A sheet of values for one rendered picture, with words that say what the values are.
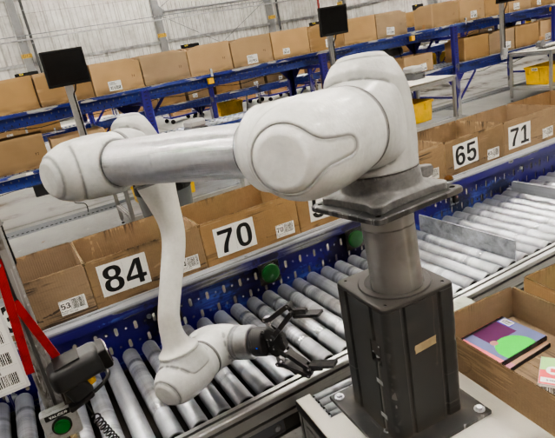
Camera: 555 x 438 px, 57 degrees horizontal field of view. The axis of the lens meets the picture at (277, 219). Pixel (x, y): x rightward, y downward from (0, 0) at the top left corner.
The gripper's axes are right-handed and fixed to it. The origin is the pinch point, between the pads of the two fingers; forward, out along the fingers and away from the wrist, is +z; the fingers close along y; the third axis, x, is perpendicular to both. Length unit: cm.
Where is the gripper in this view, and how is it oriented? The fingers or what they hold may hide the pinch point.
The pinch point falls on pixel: (324, 338)
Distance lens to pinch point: 126.7
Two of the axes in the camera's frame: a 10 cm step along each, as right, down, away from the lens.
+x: -4.6, 2.9, -8.4
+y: 2.9, 9.4, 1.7
